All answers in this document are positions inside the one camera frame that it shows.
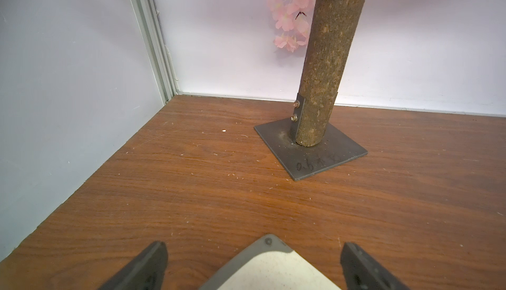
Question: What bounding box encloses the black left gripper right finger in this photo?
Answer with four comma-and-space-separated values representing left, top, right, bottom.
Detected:
340, 242, 409, 290

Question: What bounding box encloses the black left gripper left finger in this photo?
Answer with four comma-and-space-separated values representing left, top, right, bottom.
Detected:
99, 241, 168, 290

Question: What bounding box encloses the pink artificial blossom tree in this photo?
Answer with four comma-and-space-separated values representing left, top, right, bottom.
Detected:
267, 0, 365, 147

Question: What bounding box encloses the dark metal tree base plate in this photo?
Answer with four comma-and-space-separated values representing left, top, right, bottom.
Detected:
254, 119, 368, 181

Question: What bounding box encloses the white grey-rimmed cutting board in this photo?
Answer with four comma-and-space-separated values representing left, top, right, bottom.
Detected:
200, 234, 339, 290

